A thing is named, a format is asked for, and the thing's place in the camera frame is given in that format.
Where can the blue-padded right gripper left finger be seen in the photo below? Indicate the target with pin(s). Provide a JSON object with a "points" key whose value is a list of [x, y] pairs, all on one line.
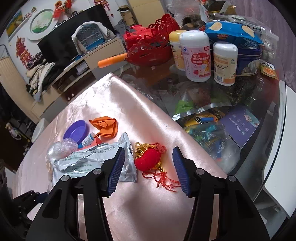
{"points": [[57, 219]]}

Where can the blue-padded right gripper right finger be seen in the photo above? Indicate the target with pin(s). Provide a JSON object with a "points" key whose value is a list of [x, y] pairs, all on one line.
{"points": [[222, 209]]}

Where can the silver foil snack packet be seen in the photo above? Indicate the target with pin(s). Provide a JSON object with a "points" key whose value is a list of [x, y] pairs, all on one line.
{"points": [[80, 163]]}

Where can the clear plastic bag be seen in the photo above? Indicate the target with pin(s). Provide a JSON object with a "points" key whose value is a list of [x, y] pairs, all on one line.
{"points": [[60, 150]]}

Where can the red plush lantern ornament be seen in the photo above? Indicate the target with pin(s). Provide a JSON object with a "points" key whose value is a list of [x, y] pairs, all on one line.
{"points": [[148, 160]]}

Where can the white folding side table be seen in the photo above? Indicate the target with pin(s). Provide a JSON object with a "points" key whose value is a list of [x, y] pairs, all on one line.
{"points": [[277, 177]]}

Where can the pink satin tablecloth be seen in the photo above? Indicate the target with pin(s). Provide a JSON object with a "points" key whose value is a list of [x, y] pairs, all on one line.
{"points": [[135, 211]]}

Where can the red plastic wrapper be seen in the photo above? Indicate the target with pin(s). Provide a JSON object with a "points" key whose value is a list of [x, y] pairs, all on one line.
{"points": [[89, 142]]}

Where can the purple plastic lid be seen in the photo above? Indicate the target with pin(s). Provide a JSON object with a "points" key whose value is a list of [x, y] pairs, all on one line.
{"points": [[78, 131]]}

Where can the purple booklet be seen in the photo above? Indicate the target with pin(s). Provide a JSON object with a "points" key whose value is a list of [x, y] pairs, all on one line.
{"points": [[240, 124]]}

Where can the white round stool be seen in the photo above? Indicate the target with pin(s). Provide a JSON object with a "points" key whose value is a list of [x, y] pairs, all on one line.
{"points": [[40, 127]]}

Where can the orange crumpled paper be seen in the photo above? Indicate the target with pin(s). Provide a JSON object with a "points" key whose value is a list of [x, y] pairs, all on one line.
{"points": [[108, 127]]}

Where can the beige TV cabinet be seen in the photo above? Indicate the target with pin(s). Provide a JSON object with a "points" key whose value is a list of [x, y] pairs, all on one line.
{"points": [[76, 78]]}

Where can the pile of clothes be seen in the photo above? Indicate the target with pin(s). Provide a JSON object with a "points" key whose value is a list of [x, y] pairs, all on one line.
{"points": [[39, 68]]}

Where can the yellow snack sachet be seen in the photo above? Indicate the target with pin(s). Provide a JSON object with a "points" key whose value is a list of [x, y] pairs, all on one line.
{"points": [[268, 69]]}

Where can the blue cookie tin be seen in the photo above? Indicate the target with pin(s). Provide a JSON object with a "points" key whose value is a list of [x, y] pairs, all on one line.
{"points": [[248, 62]]}

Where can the white bottle orange label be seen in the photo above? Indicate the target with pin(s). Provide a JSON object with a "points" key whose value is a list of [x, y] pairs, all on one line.
{"points": [[225, 63]]}

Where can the black television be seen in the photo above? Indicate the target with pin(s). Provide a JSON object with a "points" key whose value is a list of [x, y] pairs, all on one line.
{"points": [[58, 43]]}

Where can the clear bag of snacks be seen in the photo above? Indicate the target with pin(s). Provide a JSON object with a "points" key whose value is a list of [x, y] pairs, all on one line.
{"points": [[269, 39]]}

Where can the white bottle pink label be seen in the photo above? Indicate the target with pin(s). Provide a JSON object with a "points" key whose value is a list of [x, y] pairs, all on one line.
{"points": [[195, 48]]}

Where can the blue chip bag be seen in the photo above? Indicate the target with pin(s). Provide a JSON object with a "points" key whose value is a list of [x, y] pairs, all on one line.
{"points": [[240, 35]]}

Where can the covered bird cage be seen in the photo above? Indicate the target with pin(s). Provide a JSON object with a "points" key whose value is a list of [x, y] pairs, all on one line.
{"points": [[89, 35]]}

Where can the yellow-capped bottle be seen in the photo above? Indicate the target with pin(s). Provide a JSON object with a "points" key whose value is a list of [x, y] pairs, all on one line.
{"points": [[177, 49]]}

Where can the red cutout lantern basket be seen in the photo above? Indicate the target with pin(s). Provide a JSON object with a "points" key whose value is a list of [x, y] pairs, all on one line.
{"points": [[150, 46]]}

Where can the beige refrigerator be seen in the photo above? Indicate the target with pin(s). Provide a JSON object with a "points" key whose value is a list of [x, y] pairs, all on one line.
{"points": [[146, 11]]}

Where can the red paper wall decoration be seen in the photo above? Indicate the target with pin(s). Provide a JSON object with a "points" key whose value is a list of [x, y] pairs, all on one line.
{"points": [[22, 52]]}

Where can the round white wall picture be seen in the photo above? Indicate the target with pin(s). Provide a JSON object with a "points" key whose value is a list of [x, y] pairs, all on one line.
{"points": [[41, 25]]}

